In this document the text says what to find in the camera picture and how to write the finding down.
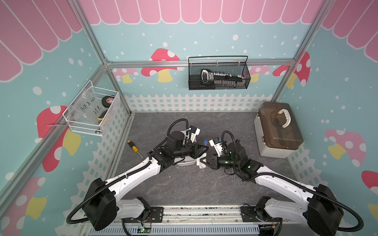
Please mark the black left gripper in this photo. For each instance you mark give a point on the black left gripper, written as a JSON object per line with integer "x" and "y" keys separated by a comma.
{"x": 194, "y": 150}

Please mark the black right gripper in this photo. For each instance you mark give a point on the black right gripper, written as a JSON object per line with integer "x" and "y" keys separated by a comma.
{"x": 212, "y": 160}

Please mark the white wiping cloth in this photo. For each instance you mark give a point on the white wiping cloth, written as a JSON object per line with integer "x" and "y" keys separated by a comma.
{"x": 201, "y": 162}

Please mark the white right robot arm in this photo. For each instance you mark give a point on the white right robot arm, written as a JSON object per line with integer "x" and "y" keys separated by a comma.
{"x": 315, "y": 207}

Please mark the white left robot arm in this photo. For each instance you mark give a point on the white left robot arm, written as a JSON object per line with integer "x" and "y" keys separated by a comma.
{"x": 102, "y": 203}

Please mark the white rectangular plastic tray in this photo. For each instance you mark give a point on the white rectangular plastic tray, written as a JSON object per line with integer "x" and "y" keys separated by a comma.
{"x": 187, "y": 161}

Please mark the yellow black screwdriver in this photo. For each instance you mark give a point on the yellow black screwdriver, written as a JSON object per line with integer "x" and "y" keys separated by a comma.
{"x": 134, "y": 148}

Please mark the black socket tool set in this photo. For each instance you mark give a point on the black socket tool set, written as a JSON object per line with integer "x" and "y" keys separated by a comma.
{"x": 217, "y": 79}

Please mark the brown lidded storage box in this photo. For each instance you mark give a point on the brown lidded storage box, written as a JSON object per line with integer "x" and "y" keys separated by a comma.
{"x": 278, "y": 134}

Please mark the black tape roll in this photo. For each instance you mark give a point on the black tape roll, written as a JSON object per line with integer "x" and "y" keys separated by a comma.
{"x": 107, "y": 101}

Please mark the clear labelled plastic bag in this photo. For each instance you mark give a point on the clear labelled plastic bag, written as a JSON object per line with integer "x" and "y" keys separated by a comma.
{"x": 86, "y": 108}

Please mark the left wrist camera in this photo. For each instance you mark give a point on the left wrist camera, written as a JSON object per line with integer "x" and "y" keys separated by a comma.
{"x": 194, "y": 131}

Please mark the black wire mesh basket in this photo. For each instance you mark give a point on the black wire mesh basket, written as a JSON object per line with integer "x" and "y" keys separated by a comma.
{"x": 234, "y": 65}

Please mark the white wire wall basket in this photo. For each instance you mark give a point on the white wire wall basket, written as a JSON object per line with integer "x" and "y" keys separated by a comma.
{"x": 107, "y": 118}

